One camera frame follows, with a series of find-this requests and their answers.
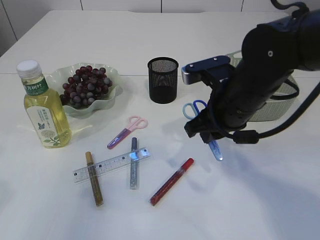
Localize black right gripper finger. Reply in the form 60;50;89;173
200;132;220;144
184;119;208;138

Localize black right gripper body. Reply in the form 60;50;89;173
193;72;265;140

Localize blue capped scissors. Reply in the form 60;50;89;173
182;99;224;161

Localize pink small scissors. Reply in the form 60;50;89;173
106;115;148;150

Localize purple grape bunch with leaf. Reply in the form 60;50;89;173
59;65;113;109

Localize clear plastic ruler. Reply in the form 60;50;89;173
72;147;152;183

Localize yellow tea drink bottle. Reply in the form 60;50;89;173
16;60;72;148

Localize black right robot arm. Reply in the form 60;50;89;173
181;2;320;144

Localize green plastic woven basket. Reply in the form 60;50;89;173
224;49;300;123

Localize red glitter pen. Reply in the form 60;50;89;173
150;158;195;206

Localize black mesh pen holder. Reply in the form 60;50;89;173
147;57;179;104

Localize silver glitter pen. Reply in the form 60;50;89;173
129;137;139;190

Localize gold glitter pen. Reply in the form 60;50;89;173
85;151;104;207

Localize green wavy glass plate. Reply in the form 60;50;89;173
46;62;123;117

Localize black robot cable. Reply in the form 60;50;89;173
224;0;320;145

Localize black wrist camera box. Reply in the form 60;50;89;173
181;55;235;89

